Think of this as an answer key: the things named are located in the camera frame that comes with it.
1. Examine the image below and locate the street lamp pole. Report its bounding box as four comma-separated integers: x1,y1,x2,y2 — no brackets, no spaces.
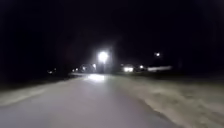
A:
97,50,110,74

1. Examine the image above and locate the grey asphalt path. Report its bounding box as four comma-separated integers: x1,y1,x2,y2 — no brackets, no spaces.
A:
0,73,178,128

